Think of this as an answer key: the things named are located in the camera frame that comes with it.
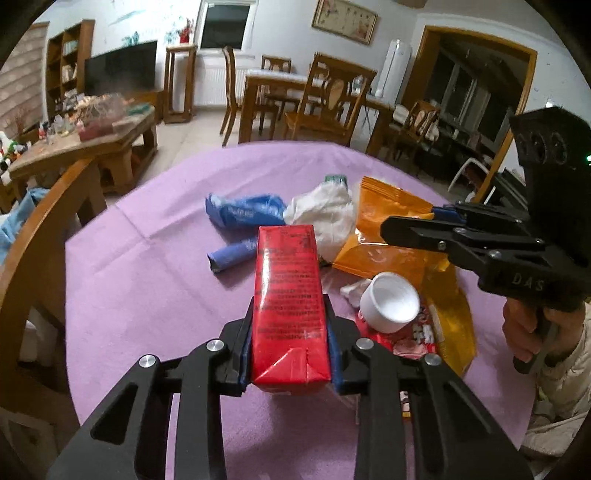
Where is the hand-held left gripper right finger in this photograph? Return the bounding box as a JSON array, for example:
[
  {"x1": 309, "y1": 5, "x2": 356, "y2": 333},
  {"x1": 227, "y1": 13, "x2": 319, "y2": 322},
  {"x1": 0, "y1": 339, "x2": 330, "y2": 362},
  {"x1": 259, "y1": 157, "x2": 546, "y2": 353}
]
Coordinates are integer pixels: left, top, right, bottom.
[{"x1": 323, "y1": 295, "x2": 534, "y2": 480}]

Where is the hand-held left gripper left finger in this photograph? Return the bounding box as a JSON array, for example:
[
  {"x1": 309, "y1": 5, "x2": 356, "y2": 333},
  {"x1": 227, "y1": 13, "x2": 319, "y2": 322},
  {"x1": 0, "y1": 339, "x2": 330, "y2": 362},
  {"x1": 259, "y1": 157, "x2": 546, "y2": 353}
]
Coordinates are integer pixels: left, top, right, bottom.
[{"x1": 46, "y1": 295, "x2": 257, "y2": 480}]

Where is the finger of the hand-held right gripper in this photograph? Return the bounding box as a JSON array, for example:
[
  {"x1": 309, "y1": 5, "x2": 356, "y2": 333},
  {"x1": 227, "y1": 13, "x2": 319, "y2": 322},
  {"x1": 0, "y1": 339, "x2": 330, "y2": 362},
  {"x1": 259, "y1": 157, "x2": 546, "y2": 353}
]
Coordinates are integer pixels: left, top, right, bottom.
[
  {"x1": 431, "y1": 202, "x2": 532, "y2": 236},
  {"x1": 381, "y1": 216, "x2": 546, "y2": 278}
]

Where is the orange snack bag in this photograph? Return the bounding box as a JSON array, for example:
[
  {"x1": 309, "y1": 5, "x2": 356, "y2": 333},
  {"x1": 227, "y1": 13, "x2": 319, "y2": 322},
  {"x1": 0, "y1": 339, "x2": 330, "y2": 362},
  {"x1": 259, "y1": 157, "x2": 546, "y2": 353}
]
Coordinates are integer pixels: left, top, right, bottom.
[{"x1": 332, "y1": 176, "x2": 477, "y2": 377}]

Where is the red drink carton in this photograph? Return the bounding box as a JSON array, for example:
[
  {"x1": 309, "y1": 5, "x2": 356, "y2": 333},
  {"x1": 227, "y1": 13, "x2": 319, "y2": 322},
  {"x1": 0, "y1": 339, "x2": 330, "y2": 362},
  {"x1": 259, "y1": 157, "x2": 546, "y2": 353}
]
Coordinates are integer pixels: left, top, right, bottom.
[{"x1": 250, "y1": 224, "x2": 332, "y2": 395}]

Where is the blue plastic wrapper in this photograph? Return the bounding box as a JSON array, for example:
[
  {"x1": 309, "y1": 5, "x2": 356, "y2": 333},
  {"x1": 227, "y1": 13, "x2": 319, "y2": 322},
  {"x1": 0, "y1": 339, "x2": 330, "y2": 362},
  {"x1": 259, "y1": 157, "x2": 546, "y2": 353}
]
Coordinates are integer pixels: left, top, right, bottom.
[{"x1": 205, "y1": 193, "x2": 288, "y2": 230}]

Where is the person's right forearm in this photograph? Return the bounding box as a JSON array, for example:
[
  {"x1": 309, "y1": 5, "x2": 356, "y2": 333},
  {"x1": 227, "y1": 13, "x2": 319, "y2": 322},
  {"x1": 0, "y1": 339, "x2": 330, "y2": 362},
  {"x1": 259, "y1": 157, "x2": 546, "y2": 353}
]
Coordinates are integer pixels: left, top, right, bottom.
[{"x1": 522, "y1": 305, "x2": 591, "y2": 462}]

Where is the person's right hand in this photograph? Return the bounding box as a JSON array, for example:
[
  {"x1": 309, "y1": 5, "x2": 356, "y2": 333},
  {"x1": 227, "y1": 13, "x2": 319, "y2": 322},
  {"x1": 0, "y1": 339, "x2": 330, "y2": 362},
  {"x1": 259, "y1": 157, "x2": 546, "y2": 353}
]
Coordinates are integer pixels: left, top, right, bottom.
[{"x1": 502, "y1": 298, "x2": 586, "y2": 365}]

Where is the white plastic chair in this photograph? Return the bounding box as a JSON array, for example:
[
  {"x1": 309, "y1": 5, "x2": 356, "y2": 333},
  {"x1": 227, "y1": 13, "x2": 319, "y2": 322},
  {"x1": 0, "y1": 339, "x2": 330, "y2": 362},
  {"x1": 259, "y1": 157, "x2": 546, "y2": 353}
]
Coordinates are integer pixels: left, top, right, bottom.
[{"x1": 448, "y1": 157, "x2": 495, "y2": 195}]

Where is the white cup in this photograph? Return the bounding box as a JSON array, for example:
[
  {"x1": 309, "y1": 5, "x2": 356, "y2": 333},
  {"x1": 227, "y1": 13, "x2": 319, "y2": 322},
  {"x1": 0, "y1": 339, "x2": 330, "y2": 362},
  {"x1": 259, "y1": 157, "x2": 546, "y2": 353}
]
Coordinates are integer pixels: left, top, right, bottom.
[{"x1": 359, "y1": 272, "x2": 421, "y2": 334}]

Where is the red printed wrapper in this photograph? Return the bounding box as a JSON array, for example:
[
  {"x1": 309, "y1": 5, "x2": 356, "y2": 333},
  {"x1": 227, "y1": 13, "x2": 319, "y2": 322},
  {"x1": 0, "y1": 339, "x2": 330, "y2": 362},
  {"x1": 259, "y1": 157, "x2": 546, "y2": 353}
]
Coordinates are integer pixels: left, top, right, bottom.
[{"x1": 355, "y1": 309, "x2": 437, "y2": 418}]

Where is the crumpled white plastic bag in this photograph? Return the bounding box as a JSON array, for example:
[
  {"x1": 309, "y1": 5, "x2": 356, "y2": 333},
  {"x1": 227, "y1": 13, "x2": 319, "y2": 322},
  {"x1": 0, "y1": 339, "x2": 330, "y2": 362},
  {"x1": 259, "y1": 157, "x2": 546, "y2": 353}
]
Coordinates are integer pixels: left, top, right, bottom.
[{"x1": 283, "y1": 174, "x2": 357, "y2": 261}]

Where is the purple tablecloth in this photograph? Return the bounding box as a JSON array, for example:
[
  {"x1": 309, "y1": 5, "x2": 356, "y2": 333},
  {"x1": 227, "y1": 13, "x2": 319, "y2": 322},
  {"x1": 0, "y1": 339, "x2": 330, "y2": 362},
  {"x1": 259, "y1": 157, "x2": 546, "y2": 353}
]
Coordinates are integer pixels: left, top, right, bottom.
[{"x1": 65, "y1": 141, "x2": 539, "y2": 480}]

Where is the wooden dining chair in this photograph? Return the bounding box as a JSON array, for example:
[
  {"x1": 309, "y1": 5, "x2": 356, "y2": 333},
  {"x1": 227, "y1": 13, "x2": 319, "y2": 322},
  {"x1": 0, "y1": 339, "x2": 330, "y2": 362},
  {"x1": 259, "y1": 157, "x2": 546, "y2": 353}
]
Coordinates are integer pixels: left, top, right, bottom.
[
  {"x1": 221, "y1": 45, "x2": 279, "y2": 147},
  {"x1": 388, "y1": 100, "x2": 440, "y2": 176},
  {"x1": 259, "y1": 55, "x2": 301, "y2": 134},
  {"x1": 283, "y1": 53, "x2": 378, "y2": 148}
]

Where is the white standing air conditioner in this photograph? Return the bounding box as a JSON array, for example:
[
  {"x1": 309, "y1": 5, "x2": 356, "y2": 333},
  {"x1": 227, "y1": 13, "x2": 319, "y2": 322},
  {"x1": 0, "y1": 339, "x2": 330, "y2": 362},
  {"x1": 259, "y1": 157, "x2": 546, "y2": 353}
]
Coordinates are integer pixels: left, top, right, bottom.
[{"x1": 375, "y1": 39, "x2": 413, "y2": 97}]

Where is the wooden dining table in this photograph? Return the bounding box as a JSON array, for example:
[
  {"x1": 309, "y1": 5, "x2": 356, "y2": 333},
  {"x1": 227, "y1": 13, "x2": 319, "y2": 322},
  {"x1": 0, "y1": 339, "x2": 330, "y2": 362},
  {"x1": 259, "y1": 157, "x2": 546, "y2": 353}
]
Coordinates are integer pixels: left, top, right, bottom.
[{"x1": 239, "y1": 69, "x2": 393, "y2": 155}]

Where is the wide framed picture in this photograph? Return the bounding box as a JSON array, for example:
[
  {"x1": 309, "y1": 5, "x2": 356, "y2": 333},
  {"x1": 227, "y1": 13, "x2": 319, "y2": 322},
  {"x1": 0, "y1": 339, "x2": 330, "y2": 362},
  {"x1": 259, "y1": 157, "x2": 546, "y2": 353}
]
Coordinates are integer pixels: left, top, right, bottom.
[{"x1": 312, "y1": 0, "x2": 378, "y2": 45}]

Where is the curved wooden chair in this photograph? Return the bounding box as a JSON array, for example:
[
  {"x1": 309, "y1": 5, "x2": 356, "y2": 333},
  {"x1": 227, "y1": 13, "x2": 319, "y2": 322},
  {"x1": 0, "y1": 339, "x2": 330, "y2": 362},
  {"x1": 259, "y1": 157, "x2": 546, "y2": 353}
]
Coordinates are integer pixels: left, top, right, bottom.
[{"x1": 0, "y1": 157, "x2": 108, "y2": 444}]

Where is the wooden coffee table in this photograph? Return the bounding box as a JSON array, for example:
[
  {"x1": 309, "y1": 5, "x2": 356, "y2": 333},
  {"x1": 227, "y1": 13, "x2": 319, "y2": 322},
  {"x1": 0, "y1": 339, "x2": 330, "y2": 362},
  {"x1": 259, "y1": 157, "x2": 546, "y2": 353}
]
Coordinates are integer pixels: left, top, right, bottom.
[{"x1": 8, "y1": 108, "x2": 158, "y2": 197}]

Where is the light blue cloth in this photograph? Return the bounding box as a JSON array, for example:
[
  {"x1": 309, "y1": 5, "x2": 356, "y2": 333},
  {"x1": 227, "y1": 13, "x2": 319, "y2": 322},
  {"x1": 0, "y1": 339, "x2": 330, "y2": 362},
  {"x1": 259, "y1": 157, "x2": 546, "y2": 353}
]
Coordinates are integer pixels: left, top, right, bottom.
[{"x1": 0, "y1": 187, "x2": 49, "y2": 264}]

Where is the white radiator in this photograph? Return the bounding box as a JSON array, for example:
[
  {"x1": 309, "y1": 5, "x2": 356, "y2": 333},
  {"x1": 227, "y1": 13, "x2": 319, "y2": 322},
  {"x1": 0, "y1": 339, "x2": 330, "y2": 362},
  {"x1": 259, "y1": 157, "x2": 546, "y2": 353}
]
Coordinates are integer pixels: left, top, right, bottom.
[{"x1": 194, "y1": 55, "x2": 254, "y2": 107}]

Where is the wooden television stand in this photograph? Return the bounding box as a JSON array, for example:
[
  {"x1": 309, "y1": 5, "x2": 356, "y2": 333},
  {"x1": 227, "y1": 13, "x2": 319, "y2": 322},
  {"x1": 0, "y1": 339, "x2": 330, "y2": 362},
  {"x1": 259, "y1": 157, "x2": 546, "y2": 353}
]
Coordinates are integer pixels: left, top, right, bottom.
[{"x1": 124, "y1": 90, "x2": 167, "y2": 123}]

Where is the clutter of small ornaments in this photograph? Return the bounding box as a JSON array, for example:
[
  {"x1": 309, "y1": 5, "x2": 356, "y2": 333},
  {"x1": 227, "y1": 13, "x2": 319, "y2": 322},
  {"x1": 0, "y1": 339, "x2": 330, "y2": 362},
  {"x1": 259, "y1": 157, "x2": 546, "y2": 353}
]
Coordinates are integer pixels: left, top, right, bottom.
[{"x1": 39, "y1": 92, "x2": 155, "y2": 141}]

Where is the tall wooden stand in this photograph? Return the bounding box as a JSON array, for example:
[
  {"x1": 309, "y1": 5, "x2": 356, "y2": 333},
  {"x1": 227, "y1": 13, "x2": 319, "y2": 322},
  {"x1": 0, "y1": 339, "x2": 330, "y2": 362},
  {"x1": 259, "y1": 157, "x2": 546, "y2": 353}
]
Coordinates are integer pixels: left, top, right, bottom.
[{"x1": 164, "y1": 45, "x2": 198, "y2": 124}]

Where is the dark window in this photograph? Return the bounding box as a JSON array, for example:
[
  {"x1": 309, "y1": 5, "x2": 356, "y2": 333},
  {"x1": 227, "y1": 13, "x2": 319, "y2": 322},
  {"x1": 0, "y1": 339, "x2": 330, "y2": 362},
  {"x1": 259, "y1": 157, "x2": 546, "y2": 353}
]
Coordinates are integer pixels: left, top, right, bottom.
[{"x1": 196, "y1": 0, "x2": 257, "y2": 51}]

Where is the black television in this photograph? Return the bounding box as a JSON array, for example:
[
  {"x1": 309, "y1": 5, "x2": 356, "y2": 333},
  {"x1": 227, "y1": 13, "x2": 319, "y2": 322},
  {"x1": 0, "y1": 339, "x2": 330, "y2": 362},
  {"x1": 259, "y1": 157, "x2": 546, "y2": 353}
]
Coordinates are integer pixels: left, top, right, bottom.
[{"x1": 84, "y1": 40, "x2": 158, "y2": 96}]

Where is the wooden bookshelf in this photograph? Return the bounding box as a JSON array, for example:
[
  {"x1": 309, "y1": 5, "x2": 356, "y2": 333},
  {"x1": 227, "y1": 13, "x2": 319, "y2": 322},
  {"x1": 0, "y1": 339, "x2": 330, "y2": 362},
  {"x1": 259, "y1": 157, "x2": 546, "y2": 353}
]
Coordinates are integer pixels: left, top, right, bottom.
[{"x1": 45, "y1": 19, "x2": 95, "y2": 121}]

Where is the striped roller blind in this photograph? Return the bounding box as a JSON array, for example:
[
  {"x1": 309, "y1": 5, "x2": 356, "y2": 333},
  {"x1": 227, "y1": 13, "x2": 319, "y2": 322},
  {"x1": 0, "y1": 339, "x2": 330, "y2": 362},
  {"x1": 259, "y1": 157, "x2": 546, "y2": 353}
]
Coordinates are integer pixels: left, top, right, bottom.
[{"x1": 0, "y1": 22, "x2": 49, "y2": 134}]

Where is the wooden door frame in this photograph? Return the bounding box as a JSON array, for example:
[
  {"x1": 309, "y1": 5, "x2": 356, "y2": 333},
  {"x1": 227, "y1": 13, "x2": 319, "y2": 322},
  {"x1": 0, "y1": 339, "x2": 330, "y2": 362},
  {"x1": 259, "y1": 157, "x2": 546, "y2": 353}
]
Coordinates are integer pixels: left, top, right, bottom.
[{"x1": 401, "y1": 25, "x2": 539, "y2": 204}]

